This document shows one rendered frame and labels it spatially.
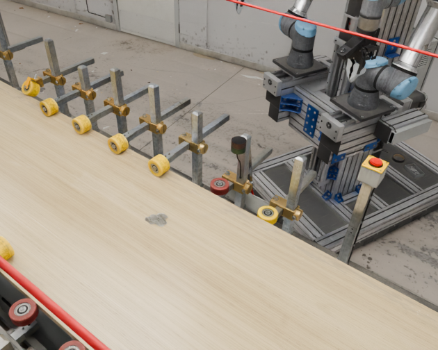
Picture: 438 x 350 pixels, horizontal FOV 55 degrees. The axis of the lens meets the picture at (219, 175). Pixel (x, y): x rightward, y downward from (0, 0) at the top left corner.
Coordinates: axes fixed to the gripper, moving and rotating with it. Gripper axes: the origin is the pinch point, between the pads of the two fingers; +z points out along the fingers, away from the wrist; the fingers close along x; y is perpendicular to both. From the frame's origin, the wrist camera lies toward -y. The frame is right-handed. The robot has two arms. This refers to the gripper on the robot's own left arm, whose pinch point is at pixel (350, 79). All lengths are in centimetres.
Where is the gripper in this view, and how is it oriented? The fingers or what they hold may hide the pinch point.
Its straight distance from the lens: 177.5
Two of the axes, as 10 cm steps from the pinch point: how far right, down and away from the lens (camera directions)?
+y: 8.7, -2.9, 4.0
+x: -4.9, -5.7, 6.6
